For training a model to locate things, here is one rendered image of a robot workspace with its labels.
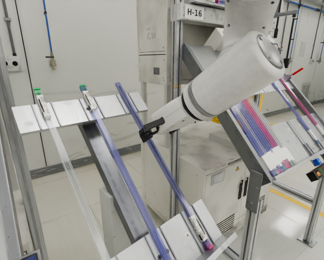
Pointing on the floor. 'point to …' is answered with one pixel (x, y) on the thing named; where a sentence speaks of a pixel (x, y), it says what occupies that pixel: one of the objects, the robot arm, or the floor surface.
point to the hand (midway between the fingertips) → (157, 131)
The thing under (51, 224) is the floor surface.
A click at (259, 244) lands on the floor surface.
